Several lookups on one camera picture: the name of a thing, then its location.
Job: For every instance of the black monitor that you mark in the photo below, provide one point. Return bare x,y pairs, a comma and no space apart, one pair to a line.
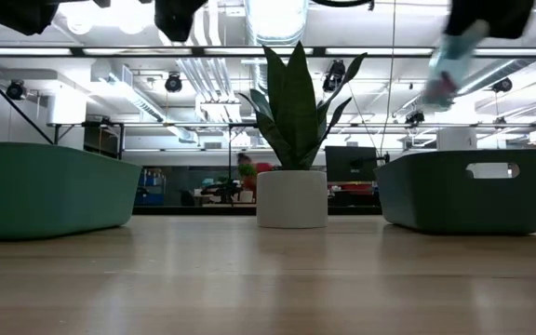
349,163

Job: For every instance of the light blue medicine bottle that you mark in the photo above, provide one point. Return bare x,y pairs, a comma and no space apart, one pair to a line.
449,60

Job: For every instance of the dark teal plastic bin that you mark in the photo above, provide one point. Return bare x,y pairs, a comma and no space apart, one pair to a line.
435,200

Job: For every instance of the snake plant in white pot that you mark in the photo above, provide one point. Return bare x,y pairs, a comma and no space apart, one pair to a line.
291,200

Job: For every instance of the person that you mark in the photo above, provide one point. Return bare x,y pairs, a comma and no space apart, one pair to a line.
249,179

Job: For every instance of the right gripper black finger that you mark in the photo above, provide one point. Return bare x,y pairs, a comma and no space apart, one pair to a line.
505,16

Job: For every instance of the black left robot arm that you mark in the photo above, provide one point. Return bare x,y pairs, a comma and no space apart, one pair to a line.
12,14

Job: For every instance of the light teal plastic bin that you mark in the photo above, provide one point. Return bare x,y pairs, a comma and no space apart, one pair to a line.
54,195

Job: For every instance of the silver ventilation duct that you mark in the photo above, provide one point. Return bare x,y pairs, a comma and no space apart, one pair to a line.
275,21

